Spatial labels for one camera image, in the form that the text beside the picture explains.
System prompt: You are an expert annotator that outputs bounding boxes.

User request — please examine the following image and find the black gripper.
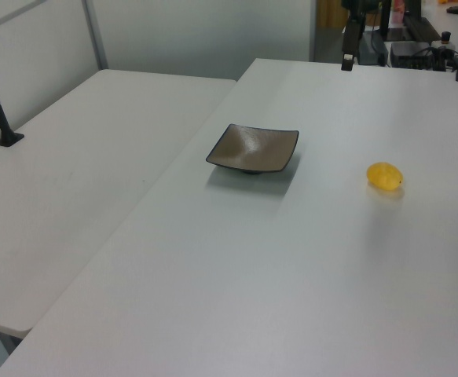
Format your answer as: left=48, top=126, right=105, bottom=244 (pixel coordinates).
left=340, top=0, right=376, bottom=72

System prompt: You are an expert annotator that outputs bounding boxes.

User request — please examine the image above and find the yellow lemon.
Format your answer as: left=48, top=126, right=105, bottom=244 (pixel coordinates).
left=366, top=161, right=405, bottom=190

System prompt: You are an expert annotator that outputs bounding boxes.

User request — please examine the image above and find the square brown ceramic plate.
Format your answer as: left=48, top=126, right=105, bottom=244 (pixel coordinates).
left=205, top=123, right=300, bottom=176

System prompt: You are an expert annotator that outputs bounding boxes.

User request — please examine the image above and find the black power brick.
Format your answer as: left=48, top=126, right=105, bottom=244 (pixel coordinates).
left=360, top=31, right=387, bottom=66

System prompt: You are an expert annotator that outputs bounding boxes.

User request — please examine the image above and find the brown wooden door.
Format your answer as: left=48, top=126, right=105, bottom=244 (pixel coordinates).
left=317, top=0, right=350, bottom=29

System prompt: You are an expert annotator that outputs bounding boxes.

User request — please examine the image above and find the pink bottle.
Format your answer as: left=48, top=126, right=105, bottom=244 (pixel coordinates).
left=392, top=0, right=407, bottom=25

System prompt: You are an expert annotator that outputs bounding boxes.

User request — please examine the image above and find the black upright frame post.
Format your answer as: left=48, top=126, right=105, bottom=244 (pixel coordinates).
left=378, top=0, right=392, bottom=42

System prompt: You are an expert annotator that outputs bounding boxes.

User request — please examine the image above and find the black rail beam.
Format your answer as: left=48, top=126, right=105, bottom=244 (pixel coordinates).
left=403, top=15, right=442, bottom=42

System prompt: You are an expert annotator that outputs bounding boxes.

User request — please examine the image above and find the aluminium partition post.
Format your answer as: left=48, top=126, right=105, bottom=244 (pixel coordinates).
left=81, top=0, right=109, bottom=72

